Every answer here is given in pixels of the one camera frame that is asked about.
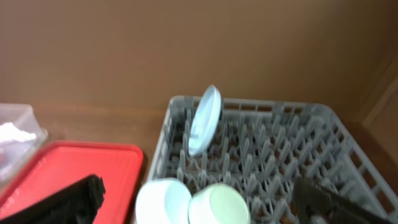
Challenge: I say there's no small light blue bowl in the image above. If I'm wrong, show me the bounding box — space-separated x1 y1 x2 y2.
135 178 192 224

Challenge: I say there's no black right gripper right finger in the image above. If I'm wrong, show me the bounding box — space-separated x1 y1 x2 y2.
293 177 391 224

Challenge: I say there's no clear plastic waste bin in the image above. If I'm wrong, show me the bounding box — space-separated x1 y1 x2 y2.
1 103 48 185

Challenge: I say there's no green bowl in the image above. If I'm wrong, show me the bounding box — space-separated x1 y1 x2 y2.
188 184 251 224

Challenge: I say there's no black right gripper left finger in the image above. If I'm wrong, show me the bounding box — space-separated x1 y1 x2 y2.
1 174 106 224

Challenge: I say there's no red plastic tray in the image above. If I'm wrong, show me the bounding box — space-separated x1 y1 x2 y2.
1 141 144 224

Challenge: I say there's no grey dishwasher rack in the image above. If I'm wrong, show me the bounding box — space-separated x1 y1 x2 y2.
148 96 397 223

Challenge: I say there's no white paper napkin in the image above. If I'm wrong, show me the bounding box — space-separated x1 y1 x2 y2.
1 123 37 144

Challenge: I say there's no large light blue plate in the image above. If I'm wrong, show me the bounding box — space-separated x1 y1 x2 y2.
188 85 222 156

